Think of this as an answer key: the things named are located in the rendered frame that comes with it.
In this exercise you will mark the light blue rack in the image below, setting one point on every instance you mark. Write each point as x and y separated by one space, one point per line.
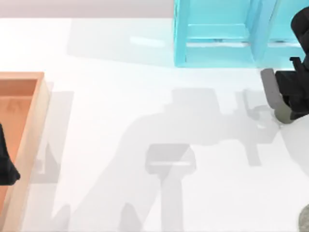
217 14

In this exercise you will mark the grey speckled round object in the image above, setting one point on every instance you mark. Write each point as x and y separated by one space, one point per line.
305 220

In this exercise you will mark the shallow salmon-coloured box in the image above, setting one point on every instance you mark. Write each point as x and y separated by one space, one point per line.
29 125

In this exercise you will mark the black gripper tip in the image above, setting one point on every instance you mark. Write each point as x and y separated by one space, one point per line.
6 164

